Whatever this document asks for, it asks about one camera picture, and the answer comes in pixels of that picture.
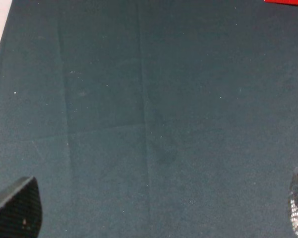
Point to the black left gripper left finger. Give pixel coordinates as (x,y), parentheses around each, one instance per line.
(21,209)

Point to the colourful puzzle cube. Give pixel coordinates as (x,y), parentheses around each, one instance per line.
(287,2)

